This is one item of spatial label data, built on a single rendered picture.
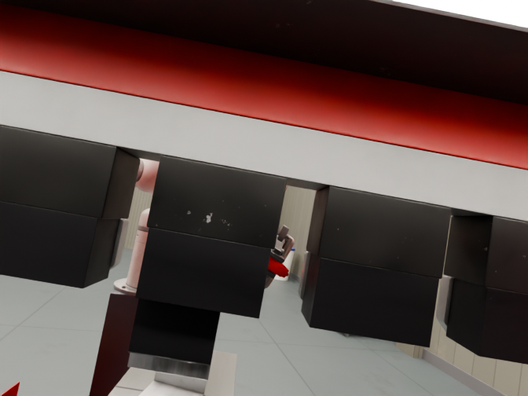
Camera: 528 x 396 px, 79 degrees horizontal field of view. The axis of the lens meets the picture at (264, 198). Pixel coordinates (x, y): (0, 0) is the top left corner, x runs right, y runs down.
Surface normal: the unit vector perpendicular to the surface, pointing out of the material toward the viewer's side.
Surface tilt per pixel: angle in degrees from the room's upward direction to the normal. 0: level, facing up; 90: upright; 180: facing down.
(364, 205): 90
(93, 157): 90
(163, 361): 90
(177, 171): 90
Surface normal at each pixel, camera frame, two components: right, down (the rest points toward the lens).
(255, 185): 0.04, -0.06
